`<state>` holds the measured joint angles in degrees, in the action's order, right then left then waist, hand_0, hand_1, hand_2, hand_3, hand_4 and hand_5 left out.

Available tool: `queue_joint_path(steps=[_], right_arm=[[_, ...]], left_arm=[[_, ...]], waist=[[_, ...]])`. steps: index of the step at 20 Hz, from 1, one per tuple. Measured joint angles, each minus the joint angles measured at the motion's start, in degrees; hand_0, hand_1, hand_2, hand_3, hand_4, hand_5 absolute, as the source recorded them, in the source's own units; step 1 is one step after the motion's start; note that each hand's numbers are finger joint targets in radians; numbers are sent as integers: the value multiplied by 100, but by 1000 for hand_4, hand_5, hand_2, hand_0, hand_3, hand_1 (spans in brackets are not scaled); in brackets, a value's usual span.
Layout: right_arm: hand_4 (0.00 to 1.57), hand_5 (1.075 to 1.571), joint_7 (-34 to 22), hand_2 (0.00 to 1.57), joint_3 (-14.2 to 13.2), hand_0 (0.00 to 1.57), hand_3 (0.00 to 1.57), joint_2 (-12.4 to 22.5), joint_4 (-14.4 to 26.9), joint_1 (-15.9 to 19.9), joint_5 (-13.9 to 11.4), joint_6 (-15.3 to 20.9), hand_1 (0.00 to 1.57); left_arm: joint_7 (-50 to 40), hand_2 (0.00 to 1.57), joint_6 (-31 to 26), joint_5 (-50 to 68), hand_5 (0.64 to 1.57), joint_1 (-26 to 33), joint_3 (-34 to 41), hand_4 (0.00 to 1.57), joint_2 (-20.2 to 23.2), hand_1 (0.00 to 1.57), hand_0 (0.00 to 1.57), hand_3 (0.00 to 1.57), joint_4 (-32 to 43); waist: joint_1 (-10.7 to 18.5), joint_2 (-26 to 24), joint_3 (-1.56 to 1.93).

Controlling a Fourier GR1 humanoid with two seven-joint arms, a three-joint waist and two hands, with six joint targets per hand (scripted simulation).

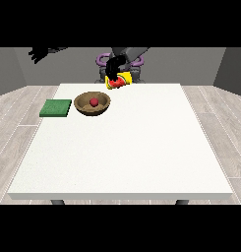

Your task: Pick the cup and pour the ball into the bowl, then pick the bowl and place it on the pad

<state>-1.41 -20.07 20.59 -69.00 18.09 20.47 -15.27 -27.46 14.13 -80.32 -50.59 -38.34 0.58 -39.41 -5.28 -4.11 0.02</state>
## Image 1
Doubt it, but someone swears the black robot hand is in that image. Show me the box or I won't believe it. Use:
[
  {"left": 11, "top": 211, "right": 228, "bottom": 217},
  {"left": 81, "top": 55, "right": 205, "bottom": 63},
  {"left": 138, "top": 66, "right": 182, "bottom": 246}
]
[
  {"left": 104, "top": 54, "right": 131, "bottom": 84},
  {"left": 28, "top": 47, "right": 49, "bottom": 65}
]

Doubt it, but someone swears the yellow cup with melon print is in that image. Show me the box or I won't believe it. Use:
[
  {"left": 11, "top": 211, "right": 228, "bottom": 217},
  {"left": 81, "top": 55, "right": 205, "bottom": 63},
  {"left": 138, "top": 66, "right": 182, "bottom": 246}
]
[{"left": 104, "top": 72, "right": 133, "bottom": 91}]

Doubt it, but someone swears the brown wooden bowl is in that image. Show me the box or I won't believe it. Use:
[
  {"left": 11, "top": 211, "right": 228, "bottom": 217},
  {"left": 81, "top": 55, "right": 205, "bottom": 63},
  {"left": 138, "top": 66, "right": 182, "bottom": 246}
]
[{"left": 73, "top": 91, "right": 112, "bottom": 117}]

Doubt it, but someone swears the green square pad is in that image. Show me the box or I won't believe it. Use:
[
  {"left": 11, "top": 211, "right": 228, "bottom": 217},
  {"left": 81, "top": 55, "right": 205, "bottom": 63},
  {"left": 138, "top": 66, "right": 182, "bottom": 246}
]
[{"left": 38, "top": 98, "right": 73, "bottom": 118}]

